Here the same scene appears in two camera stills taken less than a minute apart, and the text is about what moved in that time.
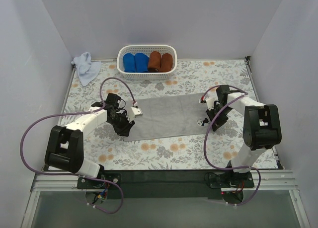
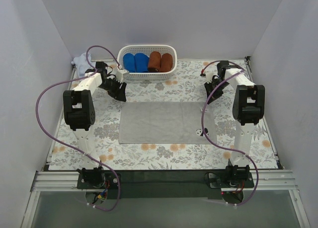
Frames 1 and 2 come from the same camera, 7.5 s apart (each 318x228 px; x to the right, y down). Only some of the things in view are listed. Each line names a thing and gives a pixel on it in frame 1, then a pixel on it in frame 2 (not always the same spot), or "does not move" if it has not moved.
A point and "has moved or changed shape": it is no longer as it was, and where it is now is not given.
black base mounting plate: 166,184 does not move
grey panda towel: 168,116 has moved or changed shape
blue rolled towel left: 129,62 does not move
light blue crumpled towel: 87,70 does not move
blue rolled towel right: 141,62 does not move
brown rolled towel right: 166,62 does not move
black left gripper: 123,123 → 114,85
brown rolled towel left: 154,63 does not move
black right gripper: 215,116 → 214,86
